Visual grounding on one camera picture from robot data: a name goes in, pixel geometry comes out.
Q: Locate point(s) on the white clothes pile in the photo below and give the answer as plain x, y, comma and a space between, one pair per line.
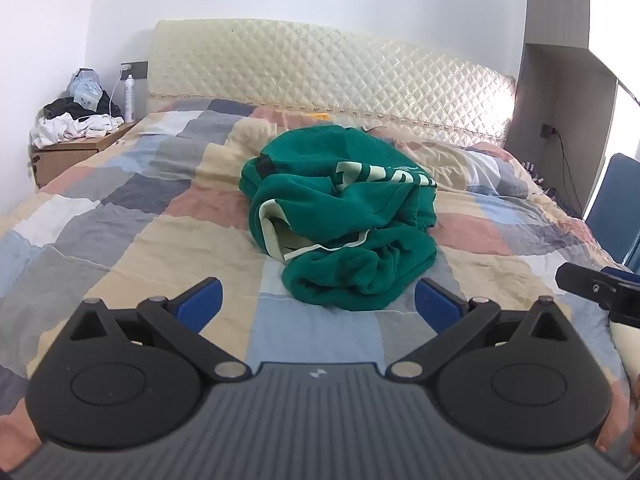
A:
65, 127

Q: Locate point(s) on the wooden nightstand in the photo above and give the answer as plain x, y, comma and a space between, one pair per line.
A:
65, 160

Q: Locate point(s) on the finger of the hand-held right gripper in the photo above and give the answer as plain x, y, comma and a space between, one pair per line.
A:
625, 276
587, 285

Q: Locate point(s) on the checkered patchwork quilt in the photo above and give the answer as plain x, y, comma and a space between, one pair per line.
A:
150, 240

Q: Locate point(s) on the black cloth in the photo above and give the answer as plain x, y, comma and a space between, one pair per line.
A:
65, 107

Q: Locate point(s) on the grey wall socket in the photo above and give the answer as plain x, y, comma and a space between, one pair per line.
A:
137, 70

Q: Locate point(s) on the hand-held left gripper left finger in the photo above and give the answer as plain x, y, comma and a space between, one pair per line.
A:
202, 305

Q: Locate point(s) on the white spray bottle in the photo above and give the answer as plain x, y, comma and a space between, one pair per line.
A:
129, 100

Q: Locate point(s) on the blue chair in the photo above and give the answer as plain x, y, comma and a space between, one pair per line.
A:
617, 200

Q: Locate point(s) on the cream quilted headboard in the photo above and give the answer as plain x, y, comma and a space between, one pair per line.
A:
300, 65

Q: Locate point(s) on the green sweatshirt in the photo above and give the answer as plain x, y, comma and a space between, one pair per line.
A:
350, 200

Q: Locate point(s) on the black plug socket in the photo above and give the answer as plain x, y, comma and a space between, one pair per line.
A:
547, 130

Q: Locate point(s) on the clear plastic bag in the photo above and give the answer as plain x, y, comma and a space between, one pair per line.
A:
86, 87

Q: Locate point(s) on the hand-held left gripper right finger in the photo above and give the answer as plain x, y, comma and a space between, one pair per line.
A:
435, 305

